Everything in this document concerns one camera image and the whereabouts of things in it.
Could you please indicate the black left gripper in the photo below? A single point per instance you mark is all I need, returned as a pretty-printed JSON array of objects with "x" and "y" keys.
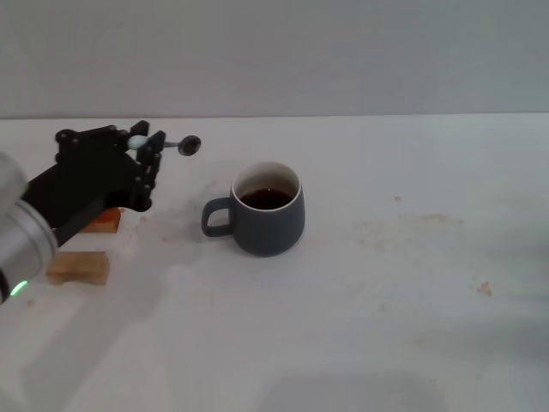
[{"x": 94, "y": 180}]

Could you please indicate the grey ceramic coffee cup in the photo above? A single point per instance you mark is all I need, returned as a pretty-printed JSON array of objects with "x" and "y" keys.
[{"x": 266, "y": 232}]

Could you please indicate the reddish brown wooden block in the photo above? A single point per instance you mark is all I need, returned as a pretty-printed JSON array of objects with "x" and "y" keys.
[{"x": 109, "y": 221}]

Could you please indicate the light wooden block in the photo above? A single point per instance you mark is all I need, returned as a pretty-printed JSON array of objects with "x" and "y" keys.
[{"x": 86, "y": 266}]

